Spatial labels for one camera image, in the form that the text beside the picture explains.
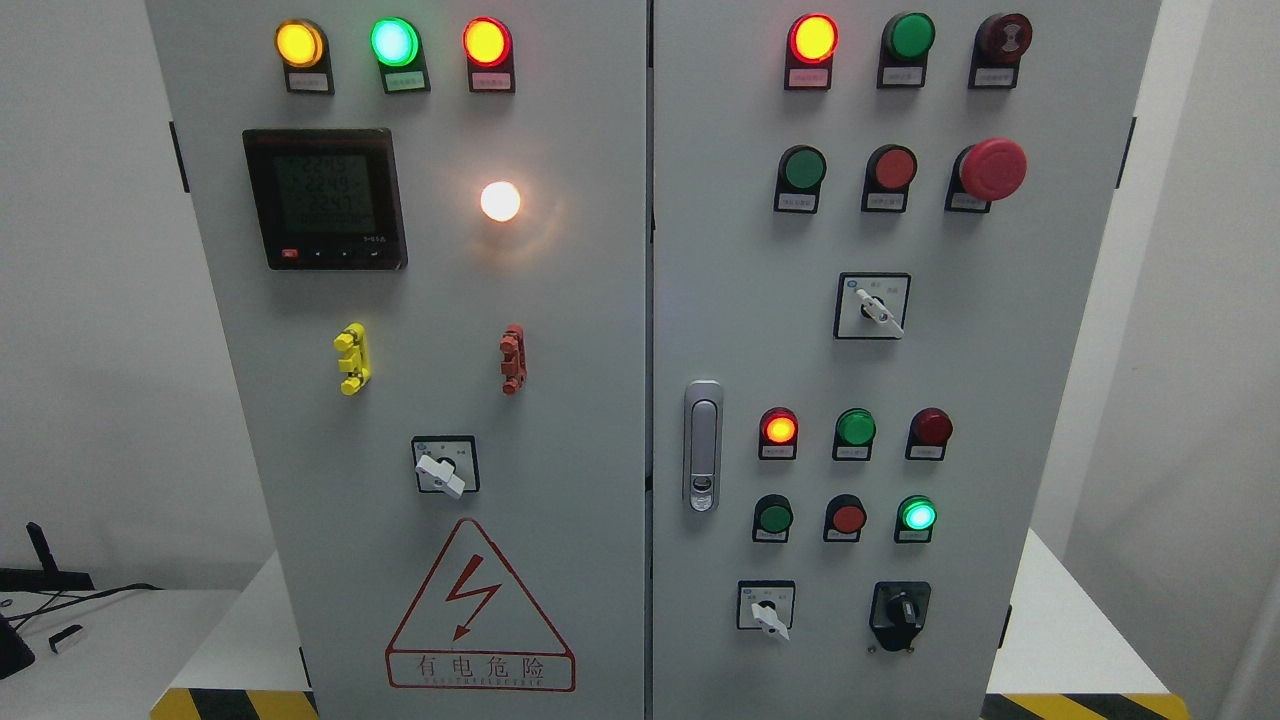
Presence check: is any red lit lamp middle left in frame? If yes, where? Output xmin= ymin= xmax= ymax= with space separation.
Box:
xmin=758 ymin=407 xmax=799 ymax=460

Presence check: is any red lamp middle right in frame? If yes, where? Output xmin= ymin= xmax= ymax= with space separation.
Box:
xmin=904 ymin=407 xmax=955 ymax=462

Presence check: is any orange red indicator lamp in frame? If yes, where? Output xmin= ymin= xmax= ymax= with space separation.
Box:
xmin=462 ymin=15 xmax=515 ymax=94

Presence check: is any black rotary knob switch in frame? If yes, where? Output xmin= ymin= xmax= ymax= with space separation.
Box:
xmin=868 ymin=582 xmax=932 ymax=652

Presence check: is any white selector switch lower right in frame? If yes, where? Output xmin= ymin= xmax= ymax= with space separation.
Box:
xmin=736 ymin=580 xmax=797 ymax=642

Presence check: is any grey left cabinet door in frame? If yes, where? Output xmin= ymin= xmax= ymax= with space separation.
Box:
xmin=146 ymin=1 xmax=648 ymax=719

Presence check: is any red lit lamp right top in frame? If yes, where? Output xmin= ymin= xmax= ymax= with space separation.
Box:
xmin=783 ymin=13 xmax=838 ymax=91

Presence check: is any red emergency stop button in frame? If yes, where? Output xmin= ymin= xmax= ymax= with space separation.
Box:
xmin=943 ymin=137 xmax=1029 ymax=214

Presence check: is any black cable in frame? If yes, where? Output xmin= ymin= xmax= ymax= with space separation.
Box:
xmin=5 ymin=583 xmax=161 ymax=632

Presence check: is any red electric hazard sticker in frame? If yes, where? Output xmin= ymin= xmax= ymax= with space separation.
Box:
xmin=385 ymin=518 xmax=576 ymax=693

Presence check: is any white selector switch upper right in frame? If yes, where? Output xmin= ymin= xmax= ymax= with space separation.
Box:
xmin=833 ymin=272 xmax=911 ymax=340

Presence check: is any green push button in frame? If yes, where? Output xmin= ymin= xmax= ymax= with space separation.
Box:
xmin=751 ymin=495 xmax=794 ymax=544
xmin=773 ymin=143 xmax=827 ymax=214
xmin=893 ymin=495 xmax=938 ymax=544

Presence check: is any white selector switch left door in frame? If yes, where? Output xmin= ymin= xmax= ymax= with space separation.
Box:
xmin=411 ymin=436 xmax=480 ymax=498

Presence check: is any grey right cabinet door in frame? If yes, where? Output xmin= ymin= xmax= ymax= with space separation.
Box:
xmin=652 ymin=1 xmax=1160 ymax=719

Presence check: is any silver door handle lock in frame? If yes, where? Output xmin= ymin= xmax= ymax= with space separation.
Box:
xmin=682 ymin=380 xmax=723 ymax=512

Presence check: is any white glowing lamp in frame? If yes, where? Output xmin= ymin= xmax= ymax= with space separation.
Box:
xmin=479 ymin=179 xmax=524 ymax=223

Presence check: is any yellow indicator lamp top left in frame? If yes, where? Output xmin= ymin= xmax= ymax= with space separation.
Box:
xmin=274 ymin=18 xmax=335 ymax=95

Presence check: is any green push button lower left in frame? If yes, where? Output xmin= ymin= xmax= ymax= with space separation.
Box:
xmin=751 ymin=495 xmax=794 ymax=544

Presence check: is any black device with antenna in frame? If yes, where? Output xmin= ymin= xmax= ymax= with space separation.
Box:
xmin=1 ymin=521 xmax=95 ymax=592

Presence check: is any green unlit lamp right top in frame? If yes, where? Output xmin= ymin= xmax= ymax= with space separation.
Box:
xmin=877 ymin=12 xmax=936 ymax=88

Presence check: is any dark red buzzer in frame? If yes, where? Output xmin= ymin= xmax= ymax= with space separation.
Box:
xmin=968 ymin=13 xmax=1034 ymax=90

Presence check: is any white selector switch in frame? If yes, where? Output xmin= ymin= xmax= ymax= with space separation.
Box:
xmin=833 ymin=272 xmax=911 ymax=340
xmin=736 ymin=580 xmax=797 ymax=642

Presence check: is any red lit lamp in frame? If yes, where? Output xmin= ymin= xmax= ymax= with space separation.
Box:
xmin=783 ymin=13 xmax=838 ymax=91
xmin=758 ymin=407 xmax=799 ymax=460

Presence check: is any green lamp middle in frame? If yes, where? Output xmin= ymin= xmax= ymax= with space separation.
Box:
xmin=832 ymin=407 xmax=877 ymax=462

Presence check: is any red push button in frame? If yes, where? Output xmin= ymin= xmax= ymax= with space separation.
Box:
xmin=822 ymin=495 xmax=867 ymax=543
xmin=861 ymin=143 xmax=918 ymax=213

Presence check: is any dark object left edge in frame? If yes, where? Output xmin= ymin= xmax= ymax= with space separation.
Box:
xmin=0 ymin=618 xmax=35 ymax=679

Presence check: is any grey cabinet door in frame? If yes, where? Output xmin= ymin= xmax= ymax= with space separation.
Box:
xmin=652 ymin=1 xmax=1160 ymax=719
xmin=146 ymin=1 xmax=648 ymax=719

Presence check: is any red terminal clip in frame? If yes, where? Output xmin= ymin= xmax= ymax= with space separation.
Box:
xmin=499 ymin=323 xmax=527 ymax=396

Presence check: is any green push button lower right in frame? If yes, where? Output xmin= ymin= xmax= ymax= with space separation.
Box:
xmin=893 ymin=495 xmax=938 ymax=544

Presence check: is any black digital power meter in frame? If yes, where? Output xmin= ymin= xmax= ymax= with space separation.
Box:
xmin=242 ymin=128 xmax=408 ymax=272

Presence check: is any small black white adapter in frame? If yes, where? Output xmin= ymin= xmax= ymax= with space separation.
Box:
xmin=47 ymin=624 xmax=84 ymax=655

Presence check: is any green push button upper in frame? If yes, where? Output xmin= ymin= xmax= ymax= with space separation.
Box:
xmin=773 ymin=143 xmax=827 ymax=214

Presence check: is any yellow terminal clip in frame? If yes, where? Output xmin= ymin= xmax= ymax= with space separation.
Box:
xmin=332 ymin=322 xmax=372 ymax=397

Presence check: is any green lit indicator lamp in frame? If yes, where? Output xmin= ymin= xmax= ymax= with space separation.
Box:
xmin=369 ymin=15 xmax=431 ymax=94

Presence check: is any red push button upper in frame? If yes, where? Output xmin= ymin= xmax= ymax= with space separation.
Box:
xmin=861 ymin=143 xmax=918 ymax=213

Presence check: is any red push button lower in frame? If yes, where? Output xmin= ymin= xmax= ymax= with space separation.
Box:
xmin=822 ymin=495 xmax=867 ymax=543

